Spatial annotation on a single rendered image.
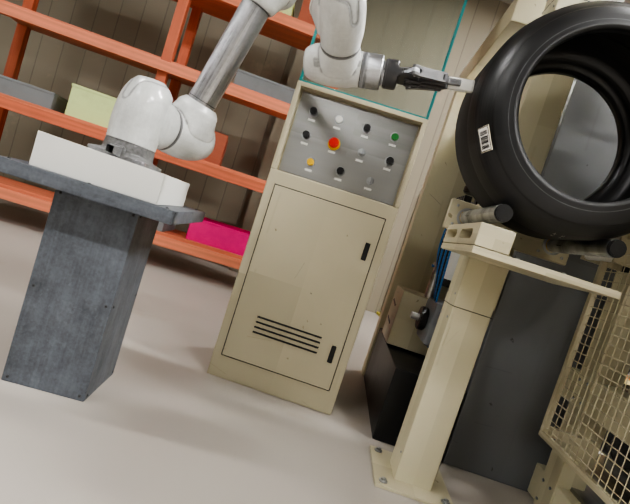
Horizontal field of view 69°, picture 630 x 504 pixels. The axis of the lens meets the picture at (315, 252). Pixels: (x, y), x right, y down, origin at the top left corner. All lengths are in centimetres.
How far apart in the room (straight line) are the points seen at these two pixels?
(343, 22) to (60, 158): 83
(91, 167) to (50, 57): 439
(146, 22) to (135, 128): 406
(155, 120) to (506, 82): 101
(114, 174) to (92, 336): 50
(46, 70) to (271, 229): 420
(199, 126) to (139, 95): 23
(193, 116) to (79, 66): 402
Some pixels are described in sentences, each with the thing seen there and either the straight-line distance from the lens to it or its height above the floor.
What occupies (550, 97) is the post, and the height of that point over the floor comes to 134.
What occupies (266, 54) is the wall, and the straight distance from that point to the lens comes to 530.
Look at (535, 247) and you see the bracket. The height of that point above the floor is 88.
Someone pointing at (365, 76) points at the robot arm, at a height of 113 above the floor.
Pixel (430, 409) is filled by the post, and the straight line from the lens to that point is 164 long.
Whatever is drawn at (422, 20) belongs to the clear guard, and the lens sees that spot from 211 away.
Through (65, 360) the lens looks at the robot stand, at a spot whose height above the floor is 11.
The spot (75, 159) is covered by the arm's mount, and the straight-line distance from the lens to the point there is 144.
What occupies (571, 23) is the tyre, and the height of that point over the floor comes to 136.
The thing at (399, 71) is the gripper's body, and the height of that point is 117.
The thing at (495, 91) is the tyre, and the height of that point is 116.
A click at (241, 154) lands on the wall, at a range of 508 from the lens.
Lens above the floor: 73
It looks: 3 degrees down
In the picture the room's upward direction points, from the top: 18 degrees clockwise
